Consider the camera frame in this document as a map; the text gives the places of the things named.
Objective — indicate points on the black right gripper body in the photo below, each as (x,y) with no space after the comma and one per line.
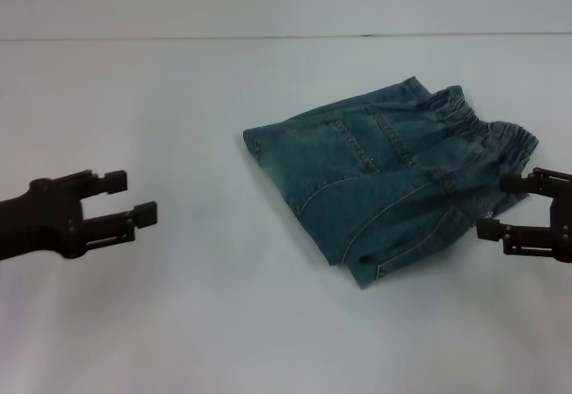
(561,228)

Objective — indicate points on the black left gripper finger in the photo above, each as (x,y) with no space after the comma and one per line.
(107,181)
(120,224)

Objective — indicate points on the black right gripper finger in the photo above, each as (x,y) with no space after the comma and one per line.
(532,181)
(514,233)

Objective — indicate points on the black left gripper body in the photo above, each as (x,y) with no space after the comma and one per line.
(36,224)

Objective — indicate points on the blue denim shorts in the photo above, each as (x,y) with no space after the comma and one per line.
(366,179)

